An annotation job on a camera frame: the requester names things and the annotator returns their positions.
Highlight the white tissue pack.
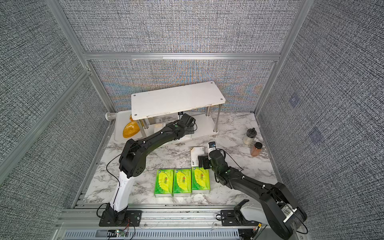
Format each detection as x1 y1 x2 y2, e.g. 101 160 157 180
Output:
155 116 175 125
191 147 205 168

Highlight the green tissue pack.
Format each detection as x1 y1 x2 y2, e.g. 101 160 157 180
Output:
154 169 174 197
173 169 192 197
192 167 211 194

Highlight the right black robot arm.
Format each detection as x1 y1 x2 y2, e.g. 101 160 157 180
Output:
198 150 307 240

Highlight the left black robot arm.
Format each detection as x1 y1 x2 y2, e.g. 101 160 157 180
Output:
106 114 197 214

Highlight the white two-tier shelf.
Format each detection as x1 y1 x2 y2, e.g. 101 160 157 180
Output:
131 82 226 145

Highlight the clear shaker black lid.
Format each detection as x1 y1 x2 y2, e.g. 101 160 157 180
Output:
243 128 257 146

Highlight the orange bread loaf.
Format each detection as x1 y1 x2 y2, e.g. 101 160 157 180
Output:
123 121 140 139

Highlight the brown spice bottle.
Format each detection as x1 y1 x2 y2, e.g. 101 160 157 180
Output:
251 142 263 157

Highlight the grey tube end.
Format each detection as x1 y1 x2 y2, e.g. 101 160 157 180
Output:
105 112 117 122

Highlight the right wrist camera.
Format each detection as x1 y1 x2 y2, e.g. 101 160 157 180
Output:
208 142 217 152

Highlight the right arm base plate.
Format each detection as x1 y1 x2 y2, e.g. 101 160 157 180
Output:
216 200 260 227

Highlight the aluminium front rail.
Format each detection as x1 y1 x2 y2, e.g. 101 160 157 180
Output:
50 203 310 240

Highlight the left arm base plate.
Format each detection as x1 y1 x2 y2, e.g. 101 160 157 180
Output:
99 210 143 227

